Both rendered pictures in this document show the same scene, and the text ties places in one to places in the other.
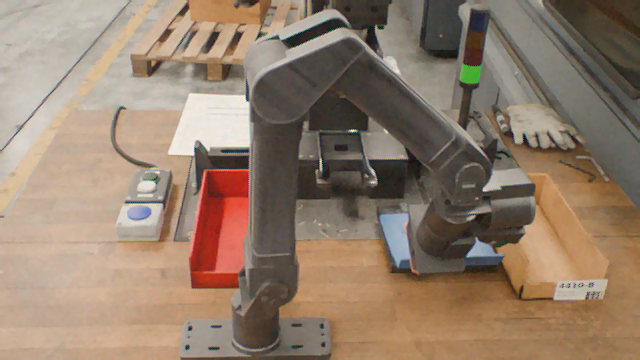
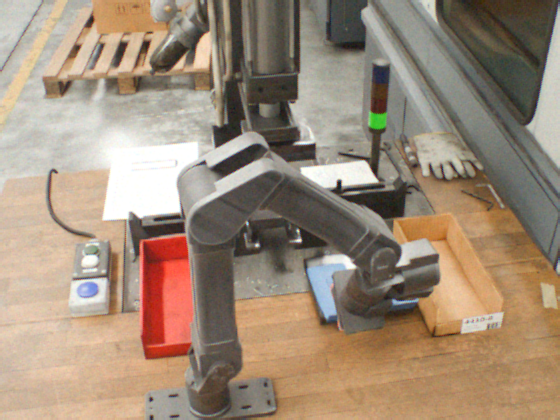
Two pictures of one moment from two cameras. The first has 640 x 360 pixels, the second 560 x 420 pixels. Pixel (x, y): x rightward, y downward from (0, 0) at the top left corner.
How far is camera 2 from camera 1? 0.19 m
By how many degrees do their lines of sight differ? 6
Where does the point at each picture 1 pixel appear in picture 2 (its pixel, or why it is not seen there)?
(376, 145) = not seen: hidden behind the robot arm
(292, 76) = (223, 206)
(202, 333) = (162, 403)
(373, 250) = (303, 303)
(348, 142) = not seen: hidden behind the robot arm
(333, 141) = not seen: hidden behind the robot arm
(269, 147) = (207, 260)
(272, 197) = (213, 298)
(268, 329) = (220, 398)
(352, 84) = (275, 202)
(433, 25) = (338, 19)
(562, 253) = (467, 287)
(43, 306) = (19, 389)
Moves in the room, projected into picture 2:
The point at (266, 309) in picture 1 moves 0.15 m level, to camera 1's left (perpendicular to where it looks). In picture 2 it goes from (217, 385) to (112, 392)
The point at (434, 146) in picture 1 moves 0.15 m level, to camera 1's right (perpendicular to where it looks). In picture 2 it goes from (351, 240) to (461, 231)
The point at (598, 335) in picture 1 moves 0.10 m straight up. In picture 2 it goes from (497, 362) to (509, 319)
